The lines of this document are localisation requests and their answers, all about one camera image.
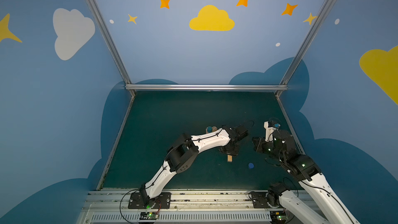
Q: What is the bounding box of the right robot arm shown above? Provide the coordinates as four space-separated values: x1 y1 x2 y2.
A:
252 130 358 224

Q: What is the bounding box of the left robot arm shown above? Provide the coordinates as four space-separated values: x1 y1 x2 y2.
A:
140 125 248 208

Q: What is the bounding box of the right controller board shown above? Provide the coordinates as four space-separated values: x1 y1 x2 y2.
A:
269 212 289 224

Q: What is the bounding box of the controller board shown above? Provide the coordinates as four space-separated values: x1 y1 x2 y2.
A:
269 212 289 224
139 212 159 221

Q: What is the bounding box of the left controller board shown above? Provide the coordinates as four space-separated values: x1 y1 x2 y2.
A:
139 212 159 221

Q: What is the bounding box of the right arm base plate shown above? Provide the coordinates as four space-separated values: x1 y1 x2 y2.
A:
248 191 283 208

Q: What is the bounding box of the aluminium rear frame bar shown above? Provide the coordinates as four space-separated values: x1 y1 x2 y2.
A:
125 84 288 91

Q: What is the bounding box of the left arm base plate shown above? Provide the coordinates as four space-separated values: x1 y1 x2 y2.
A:
127 192 171 209

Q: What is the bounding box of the aluminium front rail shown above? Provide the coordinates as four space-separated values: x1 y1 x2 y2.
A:
77 190 323 224

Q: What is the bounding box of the aluminium right frame post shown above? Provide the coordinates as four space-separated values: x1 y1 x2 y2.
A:
275 0 337 99

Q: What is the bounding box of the aluminium frame post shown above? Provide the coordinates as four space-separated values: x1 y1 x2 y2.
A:
275 0 337 99
85 0 132 86

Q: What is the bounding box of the aluminium left frame post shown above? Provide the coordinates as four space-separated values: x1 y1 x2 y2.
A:
85 0 132 86

